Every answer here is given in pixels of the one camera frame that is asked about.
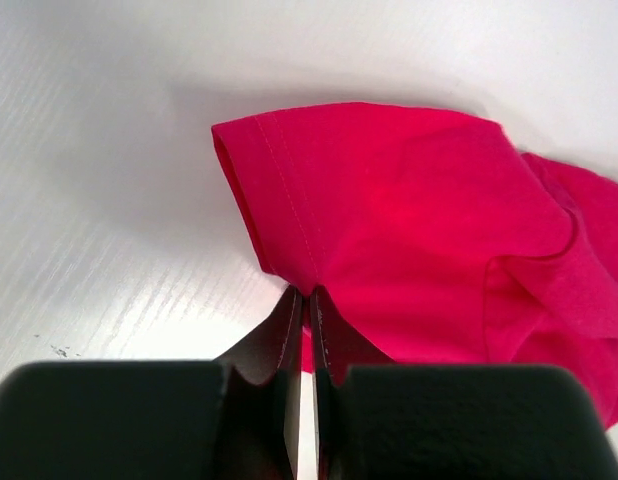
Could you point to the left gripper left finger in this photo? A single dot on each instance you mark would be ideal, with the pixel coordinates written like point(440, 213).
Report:
point(233, 417)

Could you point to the red t-shirt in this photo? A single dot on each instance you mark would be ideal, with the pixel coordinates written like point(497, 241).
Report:
point(435, 236)

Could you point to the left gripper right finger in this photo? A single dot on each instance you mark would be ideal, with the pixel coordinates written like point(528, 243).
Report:
point(378, 419)

